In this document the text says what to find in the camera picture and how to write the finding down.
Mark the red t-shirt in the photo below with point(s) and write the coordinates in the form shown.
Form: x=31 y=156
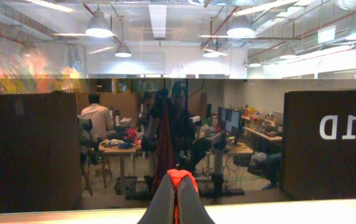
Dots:
x=176 y=177

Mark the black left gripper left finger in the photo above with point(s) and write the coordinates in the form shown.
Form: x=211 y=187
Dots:
x=161 y=209

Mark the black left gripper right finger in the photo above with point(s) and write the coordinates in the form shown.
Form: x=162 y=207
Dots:
x=190 y=208

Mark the brown cardboard panel with letters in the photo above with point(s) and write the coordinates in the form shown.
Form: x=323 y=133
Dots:
x=319 y=144

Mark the brown cardboard panel left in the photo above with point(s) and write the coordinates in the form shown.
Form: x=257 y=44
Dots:
x=39 y=152

